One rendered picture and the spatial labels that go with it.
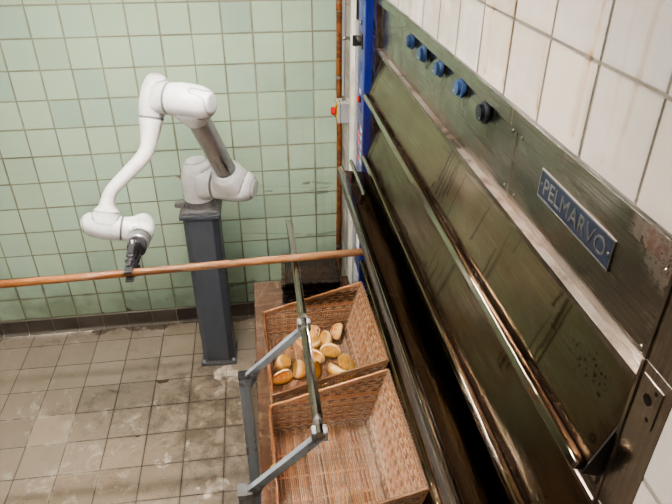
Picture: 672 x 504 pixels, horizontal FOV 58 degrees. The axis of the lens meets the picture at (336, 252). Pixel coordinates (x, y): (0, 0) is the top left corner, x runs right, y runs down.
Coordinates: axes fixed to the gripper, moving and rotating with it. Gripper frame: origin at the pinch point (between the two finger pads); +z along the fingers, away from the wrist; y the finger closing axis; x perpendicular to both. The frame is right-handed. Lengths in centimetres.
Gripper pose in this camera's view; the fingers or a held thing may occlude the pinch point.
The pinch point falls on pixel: (129, 272)
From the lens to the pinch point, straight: 244.1
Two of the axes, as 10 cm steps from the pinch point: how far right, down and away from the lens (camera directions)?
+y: 0.0, 8.5, 5.3
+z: 1.3, 5.3, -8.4
